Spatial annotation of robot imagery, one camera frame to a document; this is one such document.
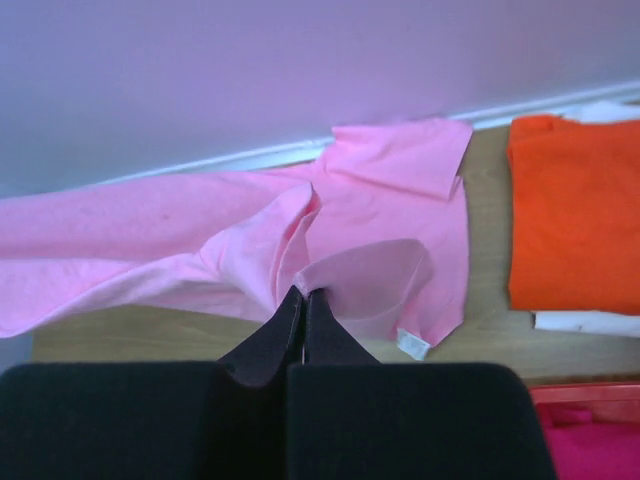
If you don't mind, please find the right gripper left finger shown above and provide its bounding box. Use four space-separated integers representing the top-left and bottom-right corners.
1 289 304 479

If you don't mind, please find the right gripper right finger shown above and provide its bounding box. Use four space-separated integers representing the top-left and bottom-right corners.
287 292 556 479

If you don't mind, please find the light pink t shirt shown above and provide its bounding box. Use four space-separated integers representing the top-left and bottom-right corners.
1 118 472 359

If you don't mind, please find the magenta t shirt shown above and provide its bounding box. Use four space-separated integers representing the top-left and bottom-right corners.
537 405 639 480

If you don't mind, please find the red plastic bin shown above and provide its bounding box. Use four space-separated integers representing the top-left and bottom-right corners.
530 382 639 426

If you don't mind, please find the folded orange t shirt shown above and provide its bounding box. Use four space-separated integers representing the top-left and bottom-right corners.
507 115 639 315

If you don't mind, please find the folded white t shirt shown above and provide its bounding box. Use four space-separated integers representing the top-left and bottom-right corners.
534 100 639 338

